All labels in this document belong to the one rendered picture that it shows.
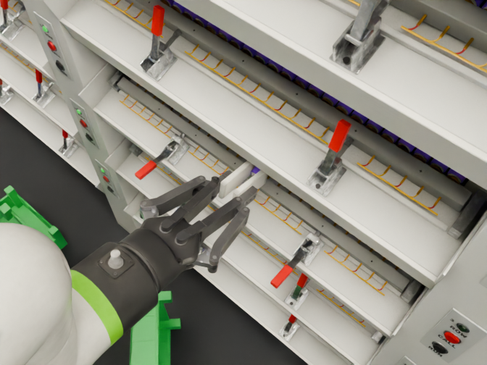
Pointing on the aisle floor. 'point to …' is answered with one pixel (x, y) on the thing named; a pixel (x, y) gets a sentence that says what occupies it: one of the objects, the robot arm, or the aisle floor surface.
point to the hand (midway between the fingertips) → (243, 182)
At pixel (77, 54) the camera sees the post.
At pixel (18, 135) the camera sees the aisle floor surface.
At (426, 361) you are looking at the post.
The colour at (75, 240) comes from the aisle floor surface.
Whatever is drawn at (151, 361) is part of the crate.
